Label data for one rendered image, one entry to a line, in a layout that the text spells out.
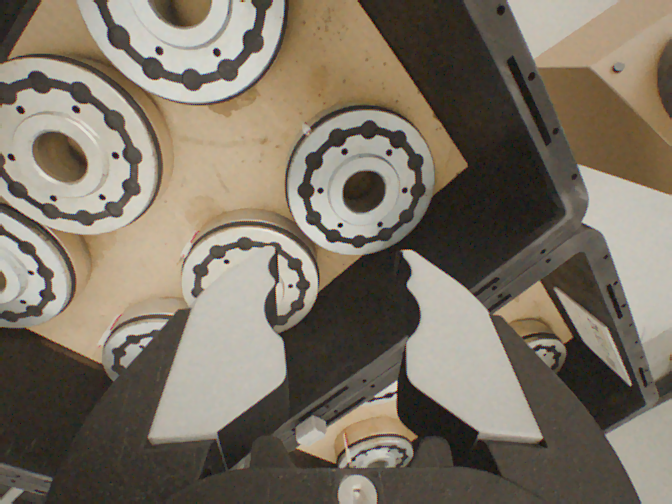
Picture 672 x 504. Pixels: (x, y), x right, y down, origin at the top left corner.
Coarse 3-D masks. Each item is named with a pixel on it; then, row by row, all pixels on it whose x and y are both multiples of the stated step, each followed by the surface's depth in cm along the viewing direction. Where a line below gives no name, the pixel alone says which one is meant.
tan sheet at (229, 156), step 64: (64, 0) 16; (192, 0) 17; (320, 0) 18; (320, 64) 19; (384, 64) 20; (192, 128) 20; (256, 128) 21; (192, 192) 22; (256, 192) 23; (128, 256) 24; (320, 256) 26; (64, 320) 26
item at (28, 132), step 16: (48, 112) 15; (16, 128) 15; (32, 128) 15; (48, 128) 16; (64, 128) 16; (80, 128) 16; (16, 144) 16; (32, 144) 16; (80, 144) 16; (96, 144) 16; (16, 160) 16; (32, 160) 16; (96, 160) 17; (32, 176) 17; (48, 176) 17; (96, 176) 17; (48, 192) 17; (64, 192) 17; (80, 192) 17
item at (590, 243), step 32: (544, 256) 17; (608, 256) 18; (512, 288) 18; (608, 288) 21; (608, 320) 22; (640, 352) 24; (384, 384) 20; (640, 384) 27; (320, 416) 21; (288, 448) 23
